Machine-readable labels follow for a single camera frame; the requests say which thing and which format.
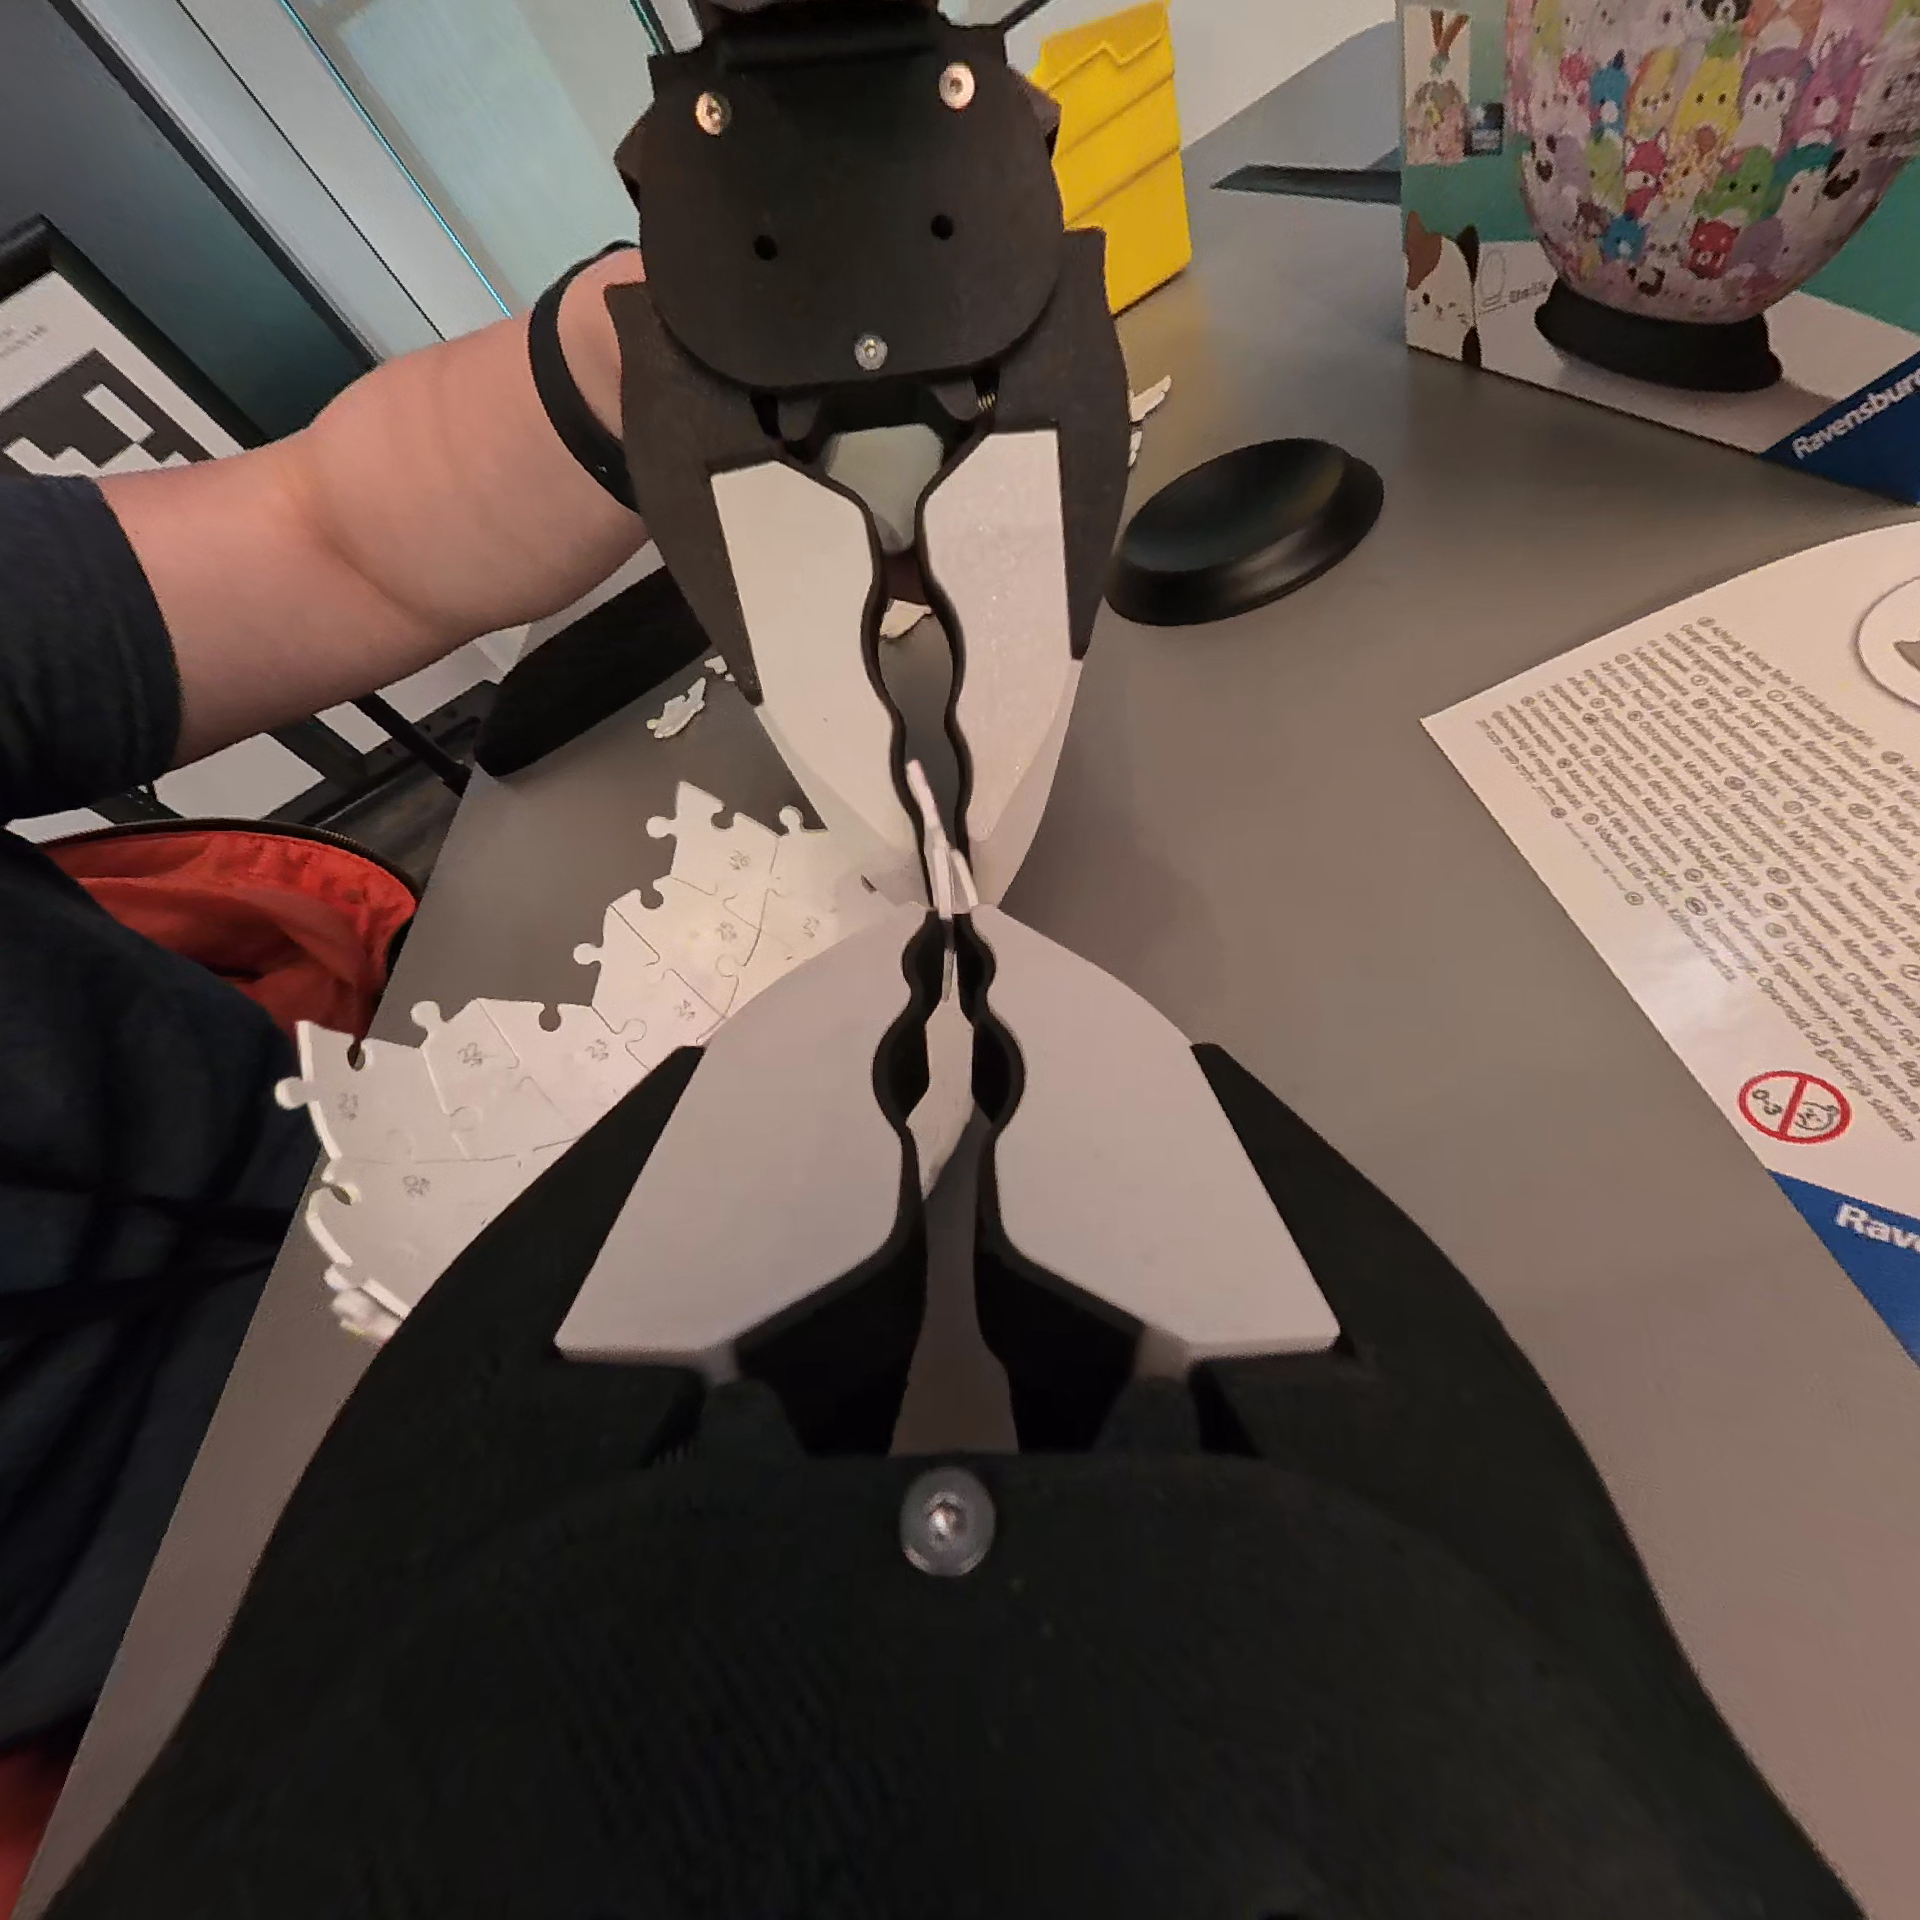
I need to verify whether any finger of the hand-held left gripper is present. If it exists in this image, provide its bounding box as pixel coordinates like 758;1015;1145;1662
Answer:
707;455;967;906
913;424;1083;893

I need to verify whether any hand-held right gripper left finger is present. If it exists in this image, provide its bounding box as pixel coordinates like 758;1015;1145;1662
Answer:
554;912;960;1445

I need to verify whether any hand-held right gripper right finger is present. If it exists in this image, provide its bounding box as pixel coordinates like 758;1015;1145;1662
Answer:
954;906;1346;1445

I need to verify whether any pile of white puzzle pieces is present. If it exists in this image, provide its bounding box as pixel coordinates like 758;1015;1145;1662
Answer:
646;373;1174;746

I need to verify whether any small curved puzzle piece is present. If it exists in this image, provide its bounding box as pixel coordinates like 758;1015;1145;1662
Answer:
903;762;981;998

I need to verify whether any half built puzzle ball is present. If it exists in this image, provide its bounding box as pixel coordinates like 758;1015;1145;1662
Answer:
275;781;984;1346

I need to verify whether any person's left forearm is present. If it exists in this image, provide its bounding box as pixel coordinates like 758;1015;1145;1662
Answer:
0;436;395;827

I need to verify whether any black round ball stand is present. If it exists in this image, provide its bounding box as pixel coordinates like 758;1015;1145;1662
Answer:
1104;438;1385;626

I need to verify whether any colourful puzzle box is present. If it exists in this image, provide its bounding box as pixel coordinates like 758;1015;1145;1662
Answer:
1398;0;1920;502

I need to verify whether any person's left hand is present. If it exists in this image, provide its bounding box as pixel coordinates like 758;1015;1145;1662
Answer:
299;256;665;681

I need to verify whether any yellow plastic bin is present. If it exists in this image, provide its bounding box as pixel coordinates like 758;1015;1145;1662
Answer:
1028;0;1195;317

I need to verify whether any black jacket with orange lining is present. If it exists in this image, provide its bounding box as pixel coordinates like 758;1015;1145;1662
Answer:
0;816;425;1913

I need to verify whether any white instruction leaflet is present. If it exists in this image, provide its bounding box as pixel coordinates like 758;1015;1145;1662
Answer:
1420;515;1920;1308

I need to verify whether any person's dark blue shirt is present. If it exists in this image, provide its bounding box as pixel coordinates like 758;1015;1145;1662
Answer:
0;834;324;1756

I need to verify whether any framed black white tag sign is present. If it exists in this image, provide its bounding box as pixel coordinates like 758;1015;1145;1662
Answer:
0;216;379;487

